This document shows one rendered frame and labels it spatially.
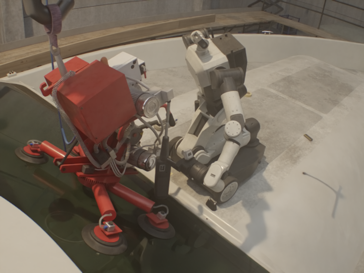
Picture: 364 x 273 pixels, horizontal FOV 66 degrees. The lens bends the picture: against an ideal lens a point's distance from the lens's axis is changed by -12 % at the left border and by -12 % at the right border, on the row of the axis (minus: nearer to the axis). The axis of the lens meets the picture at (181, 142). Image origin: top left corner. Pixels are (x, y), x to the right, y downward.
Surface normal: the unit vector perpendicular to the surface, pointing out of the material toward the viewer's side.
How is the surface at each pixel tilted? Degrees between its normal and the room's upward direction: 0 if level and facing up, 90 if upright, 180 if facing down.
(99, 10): 90
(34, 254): 21
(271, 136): 0
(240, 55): 99
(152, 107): 81
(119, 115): 90
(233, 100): 45
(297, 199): 16
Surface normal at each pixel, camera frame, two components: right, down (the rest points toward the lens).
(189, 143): -0.53, -0.29
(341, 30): -0.36, -0.42
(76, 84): -0.14, -0.65
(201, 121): -0.66, -0.08
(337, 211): 0.57, -0.26
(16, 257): 0.36, -0.87
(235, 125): -0.09, -0.19
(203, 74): -0.43, 0.72
